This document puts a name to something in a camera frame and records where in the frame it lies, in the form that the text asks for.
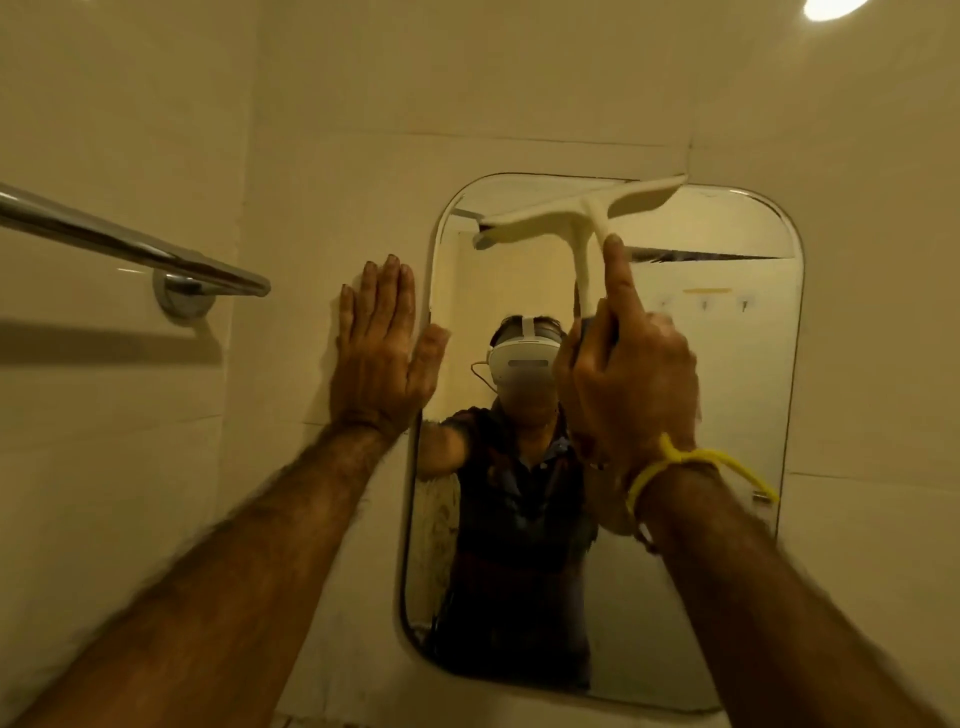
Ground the rounded wall mirror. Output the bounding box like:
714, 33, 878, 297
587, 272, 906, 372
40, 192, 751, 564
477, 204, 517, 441
399, 171, 806, 714

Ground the person's left hand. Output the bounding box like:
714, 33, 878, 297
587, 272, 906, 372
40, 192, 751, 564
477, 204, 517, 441
329, 254, 452, 445

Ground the chrome towel bar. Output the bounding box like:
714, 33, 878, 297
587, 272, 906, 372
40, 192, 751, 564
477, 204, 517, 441
0, 181, 272, 299

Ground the yellow wrist string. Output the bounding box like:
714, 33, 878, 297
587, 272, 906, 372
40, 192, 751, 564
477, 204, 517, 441
625, 432, 782, 520

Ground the person's left forearm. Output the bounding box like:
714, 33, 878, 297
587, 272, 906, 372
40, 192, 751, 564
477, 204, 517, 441
10, 422, 400, 728

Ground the white squeegee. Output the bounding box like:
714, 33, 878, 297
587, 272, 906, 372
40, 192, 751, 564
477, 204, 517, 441
471, 174, 690, 325

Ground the round ceiling light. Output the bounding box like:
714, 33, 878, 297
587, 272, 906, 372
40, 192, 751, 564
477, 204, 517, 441
803, 0, 870, 23

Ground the chrome round bar mount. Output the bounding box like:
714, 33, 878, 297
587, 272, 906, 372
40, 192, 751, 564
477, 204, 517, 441
152, 268, 219, 321

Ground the person's right forearm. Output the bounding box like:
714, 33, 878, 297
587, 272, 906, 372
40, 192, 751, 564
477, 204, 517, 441
636, 463, 952, 728

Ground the person's right hand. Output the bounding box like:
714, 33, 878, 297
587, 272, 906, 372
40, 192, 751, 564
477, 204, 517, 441
552, 233, 702, 481

